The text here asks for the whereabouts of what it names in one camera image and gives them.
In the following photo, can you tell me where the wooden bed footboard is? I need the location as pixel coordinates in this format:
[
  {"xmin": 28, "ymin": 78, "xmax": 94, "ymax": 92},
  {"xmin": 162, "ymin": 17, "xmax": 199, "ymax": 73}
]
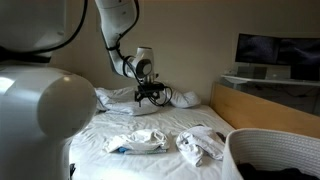
[{"xmin": 210, "ymin": 83, "xmax": 320, "ymax": 138}]

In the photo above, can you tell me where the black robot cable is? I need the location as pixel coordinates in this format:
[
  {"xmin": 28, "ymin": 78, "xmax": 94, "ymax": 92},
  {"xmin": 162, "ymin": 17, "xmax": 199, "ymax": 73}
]
[{"xmin": 105, "ymin": 0, "xmax": 174, "ymax": 108}]

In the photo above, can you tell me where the white bed sheet mattress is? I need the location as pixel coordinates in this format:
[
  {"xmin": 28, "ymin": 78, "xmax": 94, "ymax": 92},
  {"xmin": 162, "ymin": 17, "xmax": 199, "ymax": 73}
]
[{"xmin": 70, "ymin": 106, "xmax": 232, "ymax": 180}]

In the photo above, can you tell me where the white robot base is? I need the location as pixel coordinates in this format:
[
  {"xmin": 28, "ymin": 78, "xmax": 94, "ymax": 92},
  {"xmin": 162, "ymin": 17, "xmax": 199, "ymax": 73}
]
[{"xmin": 0, "ymin": 0, "xmax": 96, "ymax": 180}]

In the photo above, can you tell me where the white crumpled duvet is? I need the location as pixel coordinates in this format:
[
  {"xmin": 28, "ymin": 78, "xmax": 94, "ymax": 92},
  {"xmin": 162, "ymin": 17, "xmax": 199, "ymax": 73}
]
[{"xmin": 95, "ymin": 86, "xmax": 160, "ymax": 116}]

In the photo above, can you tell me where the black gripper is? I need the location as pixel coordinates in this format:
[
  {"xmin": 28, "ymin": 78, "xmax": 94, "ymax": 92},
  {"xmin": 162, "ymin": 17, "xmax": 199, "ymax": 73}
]
[{"xmin": 134, "ymin": 74, "xmax": 165, "ymax": 106}]

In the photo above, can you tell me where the white rope laundry hamper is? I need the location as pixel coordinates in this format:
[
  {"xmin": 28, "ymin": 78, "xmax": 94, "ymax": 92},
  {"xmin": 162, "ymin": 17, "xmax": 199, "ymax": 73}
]
[{"xmin": 221, "ymin": 128, "xmax": 320, "ymax": 180}]

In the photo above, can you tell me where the white shirt with blue lining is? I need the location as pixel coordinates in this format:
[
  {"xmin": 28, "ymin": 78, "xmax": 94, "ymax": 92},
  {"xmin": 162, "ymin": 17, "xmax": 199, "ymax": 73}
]
[{"xmin": 103, "ymin": 129, "xmax": 170, "ymax": 153}]

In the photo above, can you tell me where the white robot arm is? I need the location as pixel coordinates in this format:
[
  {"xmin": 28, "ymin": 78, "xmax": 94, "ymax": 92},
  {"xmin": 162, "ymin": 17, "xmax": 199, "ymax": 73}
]
[{"xmin": 95, "ymin": 0, "xmax": 165, "ymax": 106}]

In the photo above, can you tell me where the white desk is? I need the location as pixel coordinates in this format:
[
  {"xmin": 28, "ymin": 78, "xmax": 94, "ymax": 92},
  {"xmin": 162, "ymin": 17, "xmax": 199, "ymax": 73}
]
[{"xmin": 222, "ymin": 75, "xmax": 320, "ymax": 87}]

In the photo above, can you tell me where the white pillow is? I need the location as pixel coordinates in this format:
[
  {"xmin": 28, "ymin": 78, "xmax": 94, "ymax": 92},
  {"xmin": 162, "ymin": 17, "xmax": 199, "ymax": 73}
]
[{"xmin": 167, "ymin": 89, "xmax": 201, "ymax": 108}]

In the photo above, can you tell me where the black computer monitor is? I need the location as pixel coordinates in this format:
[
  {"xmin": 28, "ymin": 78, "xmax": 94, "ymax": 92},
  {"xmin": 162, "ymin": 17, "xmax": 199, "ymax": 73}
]
[{"xmin": 235, "ymin": 34, "xmax": 320, "ymax": 66}]

